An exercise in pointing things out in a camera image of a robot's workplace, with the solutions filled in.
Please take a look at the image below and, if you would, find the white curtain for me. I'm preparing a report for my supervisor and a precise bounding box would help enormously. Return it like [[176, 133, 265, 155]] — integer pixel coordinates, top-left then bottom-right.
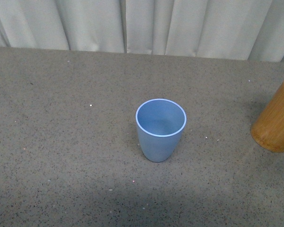
[[0, 0, 284, 62]]

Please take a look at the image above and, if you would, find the blue plastic cup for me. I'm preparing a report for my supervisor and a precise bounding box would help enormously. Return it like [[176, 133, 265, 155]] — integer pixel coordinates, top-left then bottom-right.
[[135, 99, 187, 163]]

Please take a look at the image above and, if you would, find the bamboo chopstick holder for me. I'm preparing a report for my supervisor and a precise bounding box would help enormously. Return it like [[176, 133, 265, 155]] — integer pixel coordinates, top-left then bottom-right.
[[251, 82, 284, 153]]

